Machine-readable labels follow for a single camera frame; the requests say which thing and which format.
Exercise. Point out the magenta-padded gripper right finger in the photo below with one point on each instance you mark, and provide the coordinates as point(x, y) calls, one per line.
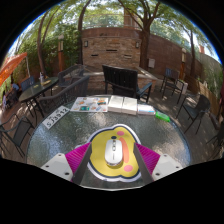
point(146, 158)

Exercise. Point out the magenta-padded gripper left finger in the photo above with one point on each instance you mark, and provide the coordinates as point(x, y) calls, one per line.
point(79, 156)

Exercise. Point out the white computer mouse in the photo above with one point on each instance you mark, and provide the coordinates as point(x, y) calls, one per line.
point(113, 152)

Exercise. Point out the yellow duck mouse pad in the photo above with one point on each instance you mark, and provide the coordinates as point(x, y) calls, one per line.
point(100, 150)

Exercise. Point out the green plastic pack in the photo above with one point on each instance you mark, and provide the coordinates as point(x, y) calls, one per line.
point(162, 116)

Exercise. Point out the white licence plate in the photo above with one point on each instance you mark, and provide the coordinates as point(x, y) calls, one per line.
point(55, 117)

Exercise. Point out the small white striped box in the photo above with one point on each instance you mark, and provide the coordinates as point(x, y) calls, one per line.
point(146, 109)

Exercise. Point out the colourful printed leaflet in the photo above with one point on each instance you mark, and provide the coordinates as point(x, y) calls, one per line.
point(89, 104)

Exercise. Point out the flat white box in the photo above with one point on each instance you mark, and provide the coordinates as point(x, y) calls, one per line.
point(115, 104)
point(130, 106)

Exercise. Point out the dark wicker chair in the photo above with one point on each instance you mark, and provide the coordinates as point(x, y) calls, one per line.
point(66, 95)
point(71, 73)

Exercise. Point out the black metal patio chair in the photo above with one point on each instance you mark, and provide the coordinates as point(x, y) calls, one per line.
point(201, 105)
point(18, 131)

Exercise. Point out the stone fire pit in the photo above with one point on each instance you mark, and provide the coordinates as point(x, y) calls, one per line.
point(96, 81)

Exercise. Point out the white standing sign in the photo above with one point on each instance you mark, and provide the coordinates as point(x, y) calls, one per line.
point(183, 89)

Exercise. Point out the dark round patio table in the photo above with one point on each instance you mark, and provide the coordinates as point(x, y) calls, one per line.
point(36, 89)

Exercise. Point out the black slatted bench chair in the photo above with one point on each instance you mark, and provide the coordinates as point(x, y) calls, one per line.
point(120, 77)

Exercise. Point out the tree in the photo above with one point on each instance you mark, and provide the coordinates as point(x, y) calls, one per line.
point(145, 43)
point(81, 36)
point(40, 50)

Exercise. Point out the orange sun umbrella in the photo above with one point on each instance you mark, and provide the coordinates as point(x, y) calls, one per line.
point(11, 65)

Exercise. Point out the grey wall utility box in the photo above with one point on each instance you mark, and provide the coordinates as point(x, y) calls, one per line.
point(151, 63)

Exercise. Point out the wooden lamp post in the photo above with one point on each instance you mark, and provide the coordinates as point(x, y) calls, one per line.
point(183, 65)
point(60, 56)

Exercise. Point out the black wall lantern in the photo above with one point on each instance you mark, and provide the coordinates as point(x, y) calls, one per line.
point(137, 44)
point(86, 43)

